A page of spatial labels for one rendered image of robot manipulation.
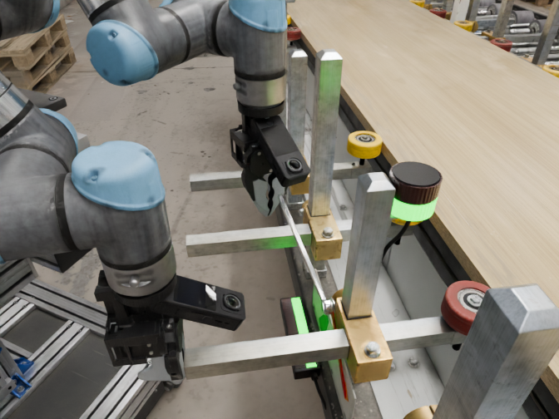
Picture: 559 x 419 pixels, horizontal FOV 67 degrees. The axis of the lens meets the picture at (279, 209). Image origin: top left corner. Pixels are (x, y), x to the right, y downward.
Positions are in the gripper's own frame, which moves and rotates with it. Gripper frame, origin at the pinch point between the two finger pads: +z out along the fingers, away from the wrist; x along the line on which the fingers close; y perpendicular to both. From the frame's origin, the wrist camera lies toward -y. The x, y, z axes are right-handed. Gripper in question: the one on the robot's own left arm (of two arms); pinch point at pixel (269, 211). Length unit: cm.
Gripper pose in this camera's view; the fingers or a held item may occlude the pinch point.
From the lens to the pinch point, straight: 75.2
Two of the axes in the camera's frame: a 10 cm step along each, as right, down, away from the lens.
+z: 0.0, 8.0, 6.0
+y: -4.8, -5.3, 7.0
